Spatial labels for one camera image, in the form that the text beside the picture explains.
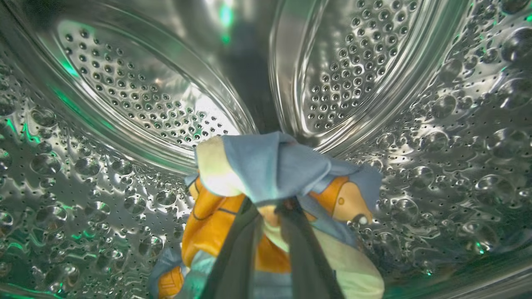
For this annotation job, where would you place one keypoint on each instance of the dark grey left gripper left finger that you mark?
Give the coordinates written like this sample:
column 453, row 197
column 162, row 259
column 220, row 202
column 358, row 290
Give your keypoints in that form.
column 237, row 261

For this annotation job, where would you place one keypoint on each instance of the blue orange patterned clothing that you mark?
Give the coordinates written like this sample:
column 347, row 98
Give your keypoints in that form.
column 274, row 166

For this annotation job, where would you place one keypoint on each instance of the white front-load washing machine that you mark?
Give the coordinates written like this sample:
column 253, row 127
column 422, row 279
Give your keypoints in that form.
column 104, row 166

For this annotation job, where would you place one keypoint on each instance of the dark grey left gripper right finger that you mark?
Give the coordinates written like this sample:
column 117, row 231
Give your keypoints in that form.
column 309, row 265

